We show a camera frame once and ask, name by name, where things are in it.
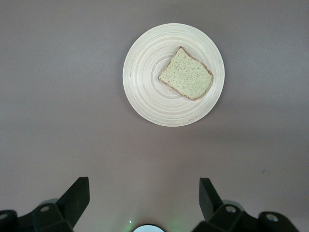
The brown table cover mat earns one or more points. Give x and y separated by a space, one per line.
48 72

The slice of brown bread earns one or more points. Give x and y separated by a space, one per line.
186 75

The round wooden plate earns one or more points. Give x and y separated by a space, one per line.
144 96

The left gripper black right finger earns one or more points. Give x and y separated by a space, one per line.
229 217

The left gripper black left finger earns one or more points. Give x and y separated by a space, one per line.
48 217

